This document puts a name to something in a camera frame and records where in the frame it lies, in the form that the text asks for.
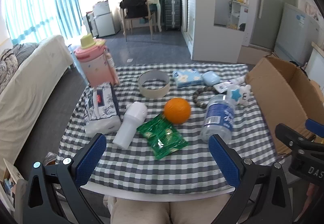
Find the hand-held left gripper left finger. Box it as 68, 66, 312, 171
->
23, 133, 107, 224

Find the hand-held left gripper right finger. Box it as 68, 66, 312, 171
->
208, 134, 294, 224

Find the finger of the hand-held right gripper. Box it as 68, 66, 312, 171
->
275, 123, 317, 154
305, 119, 324, 144

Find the clear plastic water bottle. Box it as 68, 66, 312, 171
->
201, 94, 236, 145

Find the cardboard box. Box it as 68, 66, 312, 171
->
245, 55, 324, 156

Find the patterned tissue pack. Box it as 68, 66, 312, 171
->
84, 82, 121, 136

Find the white cylindrical bottle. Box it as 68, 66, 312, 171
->
113, 101, 148, 149

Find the white star plush toy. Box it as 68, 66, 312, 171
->
226, 84, 255, 106

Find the green snack packet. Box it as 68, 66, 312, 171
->
137, 113, 190, 160

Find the brown bead bracelet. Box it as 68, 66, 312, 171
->
193, 88, 218, 109

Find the orange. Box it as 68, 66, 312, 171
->
164, 98, 191, 124

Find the white cream tube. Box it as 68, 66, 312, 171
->
213, 77, 250, 93

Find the light blue earbuds case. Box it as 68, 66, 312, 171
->
202, 71, 221, 86

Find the beige tape roll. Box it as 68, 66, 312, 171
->
138, 70, 170, 99

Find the blue tissue packet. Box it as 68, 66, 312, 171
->
173, 68, 204, 88

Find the person's right leg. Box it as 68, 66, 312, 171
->
169, 192, 237, 224

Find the person's leg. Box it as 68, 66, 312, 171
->
109, 195, 173, 224
169, 192, 237, 224

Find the grey checkered tablecloth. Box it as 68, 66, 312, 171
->
57, 63, 286, 195

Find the white side cabinet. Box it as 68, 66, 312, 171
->
304, 42, 324, 80

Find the person's left leg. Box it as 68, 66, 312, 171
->
109, 195, 173, 224

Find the pink water bottle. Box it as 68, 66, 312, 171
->
74, 33, 119, 88

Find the white sofa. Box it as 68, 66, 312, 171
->
0, 35, 74, 176

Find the patterned grey cushion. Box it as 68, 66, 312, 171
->
0, 43, 38, 93

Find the white wardrobe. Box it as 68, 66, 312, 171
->
186, 0, 251, 63

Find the white mini fridge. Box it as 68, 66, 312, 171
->
92, 1, 121, 38

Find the wooden chair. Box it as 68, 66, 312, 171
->
121, 0, 158, 42

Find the black bag on chair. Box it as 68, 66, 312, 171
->
119, 0, 150, 19

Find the grey drawer unit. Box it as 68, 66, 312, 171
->
163, 0, 182, 31

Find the blue window curtain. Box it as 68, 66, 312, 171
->
4, 0, 84, 46

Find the white vanity desk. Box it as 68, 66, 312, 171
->
119, 0, 162, 33

